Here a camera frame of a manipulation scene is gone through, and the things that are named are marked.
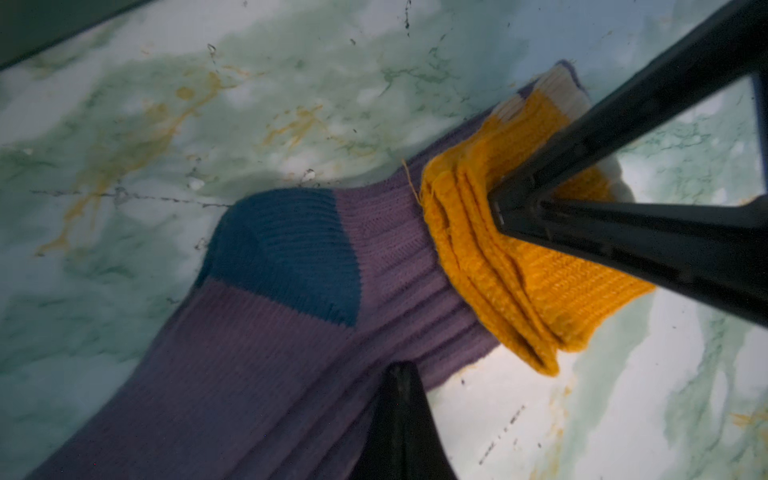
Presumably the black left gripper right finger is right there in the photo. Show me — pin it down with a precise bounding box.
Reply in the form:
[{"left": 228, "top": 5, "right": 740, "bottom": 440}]
[{"left": 488, "top": 1, "right": 767, "bottom": 326}]

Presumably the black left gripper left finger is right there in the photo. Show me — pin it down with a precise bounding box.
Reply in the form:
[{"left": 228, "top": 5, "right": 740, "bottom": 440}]
[{"left": 350, "top": 362, "right": 457, "bottom": 480}]

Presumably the purple teal sock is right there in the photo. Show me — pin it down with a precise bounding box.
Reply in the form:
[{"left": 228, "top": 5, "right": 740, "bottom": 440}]
[{"left": 23, "top": 59, "right": 656, "bottom": 480}]

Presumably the green compartment tray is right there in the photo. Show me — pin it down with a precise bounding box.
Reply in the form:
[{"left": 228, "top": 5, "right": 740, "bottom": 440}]
[{"left": 1, "top": 0, "right": 147, "bottom": 69}]

